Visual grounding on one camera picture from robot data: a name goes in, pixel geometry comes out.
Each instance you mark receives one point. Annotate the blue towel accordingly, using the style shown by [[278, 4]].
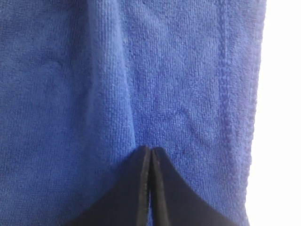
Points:
[[83, 83]]

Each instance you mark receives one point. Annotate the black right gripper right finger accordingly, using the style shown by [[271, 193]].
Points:
[[173, 202]]

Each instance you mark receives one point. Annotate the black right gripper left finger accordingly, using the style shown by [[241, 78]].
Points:
[[127, 203]]

